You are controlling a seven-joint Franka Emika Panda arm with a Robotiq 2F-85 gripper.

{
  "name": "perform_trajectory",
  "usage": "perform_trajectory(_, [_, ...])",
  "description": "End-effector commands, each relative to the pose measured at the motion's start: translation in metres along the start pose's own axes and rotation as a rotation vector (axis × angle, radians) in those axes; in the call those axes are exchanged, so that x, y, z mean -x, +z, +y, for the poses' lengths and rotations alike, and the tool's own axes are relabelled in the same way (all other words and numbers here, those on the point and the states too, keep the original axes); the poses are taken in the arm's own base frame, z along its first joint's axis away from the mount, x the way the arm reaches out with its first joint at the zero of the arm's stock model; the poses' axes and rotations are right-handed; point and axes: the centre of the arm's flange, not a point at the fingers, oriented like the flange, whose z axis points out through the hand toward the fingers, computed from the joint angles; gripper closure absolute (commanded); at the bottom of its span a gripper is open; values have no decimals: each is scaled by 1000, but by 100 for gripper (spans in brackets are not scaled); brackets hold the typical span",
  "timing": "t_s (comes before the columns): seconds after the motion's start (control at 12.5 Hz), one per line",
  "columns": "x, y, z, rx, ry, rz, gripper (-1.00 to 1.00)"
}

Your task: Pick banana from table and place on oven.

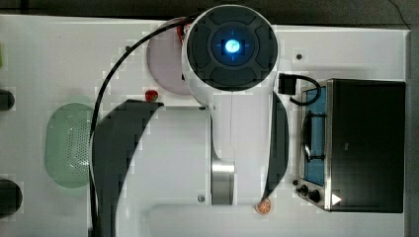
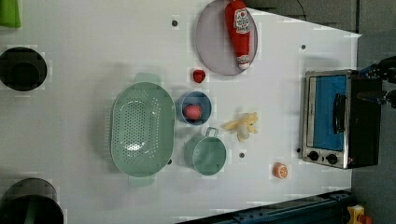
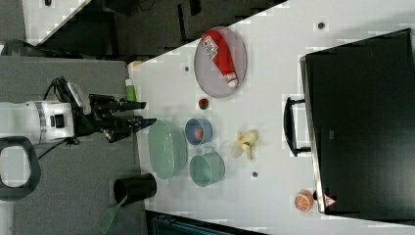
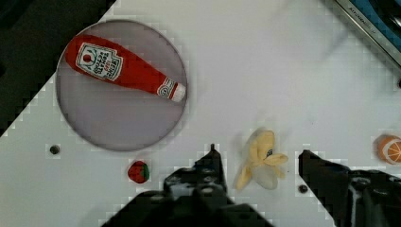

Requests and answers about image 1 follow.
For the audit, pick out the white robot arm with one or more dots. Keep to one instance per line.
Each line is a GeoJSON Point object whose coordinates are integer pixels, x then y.
{"type": "Point", "coordinates": [231, 61]}

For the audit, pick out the black toaster oven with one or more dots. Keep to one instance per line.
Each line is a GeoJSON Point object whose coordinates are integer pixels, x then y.
{"type": "Point", "coordinates": [352, 146]}

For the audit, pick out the red strawberry toy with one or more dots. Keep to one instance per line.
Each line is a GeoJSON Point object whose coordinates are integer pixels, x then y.
{"type": "Point", "coordinates": [151, 95]}

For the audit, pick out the pink round plate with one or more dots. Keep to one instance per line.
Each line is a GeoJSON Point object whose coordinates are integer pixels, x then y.
{"type": "Point", "coordinates": [164, 60]}

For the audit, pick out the red ketchup bottle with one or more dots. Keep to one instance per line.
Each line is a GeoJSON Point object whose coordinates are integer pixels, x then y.
{"type": "Point", "coordinates": [180, 33]}

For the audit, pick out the orange slice toy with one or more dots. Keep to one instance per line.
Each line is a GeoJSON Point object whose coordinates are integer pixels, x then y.
{"type": "Point", "coordinates": [264, 206]}

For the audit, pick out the green perforated basket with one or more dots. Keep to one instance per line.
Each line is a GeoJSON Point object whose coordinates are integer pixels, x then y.
{"type": "Point", "coordinates": [66, 155]}

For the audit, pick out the black round object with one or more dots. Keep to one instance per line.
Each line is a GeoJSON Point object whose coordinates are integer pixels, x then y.
{"type": "Point", "coordinates": [10, 198]}

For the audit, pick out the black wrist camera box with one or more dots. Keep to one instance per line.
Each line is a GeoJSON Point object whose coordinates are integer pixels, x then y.
{"type": "Point", "coordinates": [287, 84]}

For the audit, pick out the black cylinder post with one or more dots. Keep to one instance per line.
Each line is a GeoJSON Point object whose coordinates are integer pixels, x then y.
{"type": "Point", "coordinates": [7, 100]}

